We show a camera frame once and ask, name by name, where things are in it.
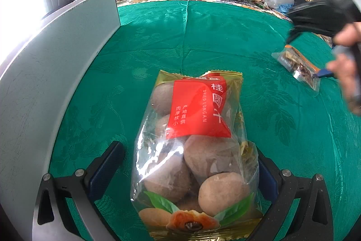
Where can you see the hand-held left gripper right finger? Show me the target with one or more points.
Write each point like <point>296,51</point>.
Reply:
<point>268,181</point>

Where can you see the clear longan snack bag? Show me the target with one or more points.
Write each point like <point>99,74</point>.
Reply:
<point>203,150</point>

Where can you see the green bedspread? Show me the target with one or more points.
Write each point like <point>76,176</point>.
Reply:
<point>211,40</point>

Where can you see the clear orange-label snack packet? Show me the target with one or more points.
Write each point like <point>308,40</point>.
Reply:
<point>299,66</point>

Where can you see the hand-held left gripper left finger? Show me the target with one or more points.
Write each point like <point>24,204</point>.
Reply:
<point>108,170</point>

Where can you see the white box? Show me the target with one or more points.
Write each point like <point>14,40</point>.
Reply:
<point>42,74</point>

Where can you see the blue plastic bag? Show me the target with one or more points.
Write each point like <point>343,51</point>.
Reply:
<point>284,8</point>

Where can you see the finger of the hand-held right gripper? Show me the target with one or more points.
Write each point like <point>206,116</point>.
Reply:
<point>324,73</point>
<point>313,18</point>

